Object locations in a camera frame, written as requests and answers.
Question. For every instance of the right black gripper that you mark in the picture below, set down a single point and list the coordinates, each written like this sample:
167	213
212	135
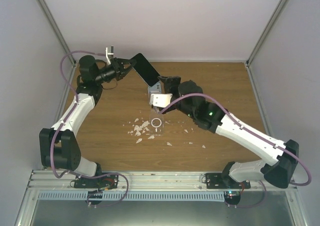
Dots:
171	80

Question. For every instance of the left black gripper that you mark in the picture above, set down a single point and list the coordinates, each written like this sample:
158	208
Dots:
120	71

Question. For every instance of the light blue phone case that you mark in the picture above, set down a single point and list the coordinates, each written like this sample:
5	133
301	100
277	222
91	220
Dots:
155	89

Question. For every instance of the clear magsafe phone case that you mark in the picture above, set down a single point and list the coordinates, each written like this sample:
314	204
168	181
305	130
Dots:
157	123

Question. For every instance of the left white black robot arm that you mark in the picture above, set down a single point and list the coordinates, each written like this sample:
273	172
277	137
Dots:
59	148

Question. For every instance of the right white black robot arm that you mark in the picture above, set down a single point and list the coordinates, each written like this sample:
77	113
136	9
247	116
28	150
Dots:
277	161

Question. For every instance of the white debris pile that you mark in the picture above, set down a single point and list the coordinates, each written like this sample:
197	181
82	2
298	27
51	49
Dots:
140	129

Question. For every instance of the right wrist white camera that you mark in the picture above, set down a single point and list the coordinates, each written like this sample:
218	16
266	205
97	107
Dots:
160	100

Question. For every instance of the wrist white camera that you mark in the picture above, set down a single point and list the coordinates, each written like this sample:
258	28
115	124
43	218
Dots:
109	54
160	100

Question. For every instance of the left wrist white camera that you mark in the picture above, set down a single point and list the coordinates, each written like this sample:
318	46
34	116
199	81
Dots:
109	54

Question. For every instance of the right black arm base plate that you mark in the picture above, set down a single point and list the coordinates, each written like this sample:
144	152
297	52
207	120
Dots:
219	180

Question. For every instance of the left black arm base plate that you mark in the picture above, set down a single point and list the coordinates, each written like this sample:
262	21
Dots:
103	183

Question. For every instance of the left aluminium corner post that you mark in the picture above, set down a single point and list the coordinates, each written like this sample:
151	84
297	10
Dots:
53	24

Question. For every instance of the aluminium corner post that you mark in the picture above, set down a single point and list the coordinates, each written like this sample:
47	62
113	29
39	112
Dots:
53	24
266	31

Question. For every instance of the grey slotted cable duct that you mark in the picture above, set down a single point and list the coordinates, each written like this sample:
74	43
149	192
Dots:
135	196

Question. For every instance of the aluminium front rail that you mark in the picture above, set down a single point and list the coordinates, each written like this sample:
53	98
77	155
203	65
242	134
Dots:
191	181

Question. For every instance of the right aluminium corner post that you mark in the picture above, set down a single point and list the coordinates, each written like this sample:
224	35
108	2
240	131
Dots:
266	31

